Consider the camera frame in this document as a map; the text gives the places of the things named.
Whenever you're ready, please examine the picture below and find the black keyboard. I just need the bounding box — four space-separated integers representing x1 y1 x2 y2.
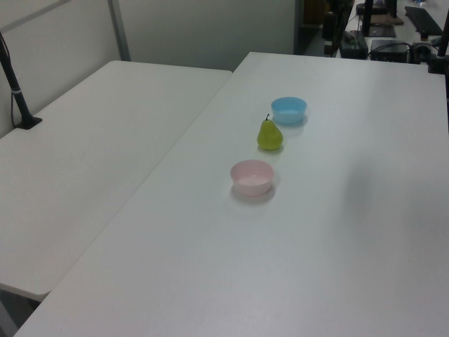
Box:
404 6 444 38

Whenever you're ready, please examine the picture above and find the black box device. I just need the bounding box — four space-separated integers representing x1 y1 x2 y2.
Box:
370 39 410 63

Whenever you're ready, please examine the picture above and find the blue plastic bowl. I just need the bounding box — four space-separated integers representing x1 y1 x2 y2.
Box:
271 96 308 125

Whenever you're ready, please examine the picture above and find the pink plastic bowl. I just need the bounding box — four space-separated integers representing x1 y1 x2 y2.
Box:
229 159 275 197

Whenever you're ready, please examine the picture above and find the grey metal partition post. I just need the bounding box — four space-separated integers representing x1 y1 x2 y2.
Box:
107 0 131 62

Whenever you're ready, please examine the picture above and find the black camera stand pole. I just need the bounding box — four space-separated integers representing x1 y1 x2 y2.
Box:
0 31 43 130

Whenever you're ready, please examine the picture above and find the green pear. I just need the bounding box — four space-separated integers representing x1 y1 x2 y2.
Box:
257 113 283 152

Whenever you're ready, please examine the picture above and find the yellow brown cabinet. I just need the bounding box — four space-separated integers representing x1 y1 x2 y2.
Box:
300 0 333 26

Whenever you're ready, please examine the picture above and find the black clamp stand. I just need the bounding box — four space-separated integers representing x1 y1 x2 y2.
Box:
426 0 449 74

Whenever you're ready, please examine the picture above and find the black monitor stand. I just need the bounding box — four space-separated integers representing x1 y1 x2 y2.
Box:
361 0 397 39

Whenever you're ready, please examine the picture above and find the black and green device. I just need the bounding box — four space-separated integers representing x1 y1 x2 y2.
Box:
337 30 369 59

